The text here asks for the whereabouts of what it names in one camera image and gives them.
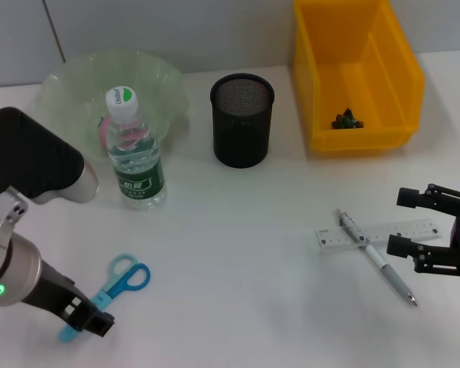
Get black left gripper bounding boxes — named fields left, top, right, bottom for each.
left=21, top=258, right=116, bottom=338

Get clear water bottle green label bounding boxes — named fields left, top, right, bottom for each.
left=105, top=84, right=168, bottom=211

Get clear plastic ruler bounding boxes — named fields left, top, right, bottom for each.
left=314, top=218, right=442, bottom=251

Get blue scissors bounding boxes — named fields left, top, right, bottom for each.
left=57, top=252, right=152, bottom=343

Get white grey pen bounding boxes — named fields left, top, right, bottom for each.
left=336, top=209, right=419, bottom=307

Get black mesh pen holder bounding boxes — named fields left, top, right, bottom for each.
left=209, top=73, right=276, bottom=169

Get green glass fruit bowl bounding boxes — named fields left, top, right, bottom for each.
left=34, top=49, right=189, bottom=162

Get yellow plastic bin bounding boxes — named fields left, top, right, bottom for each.
left=293, top=0, right=426, bottom=153

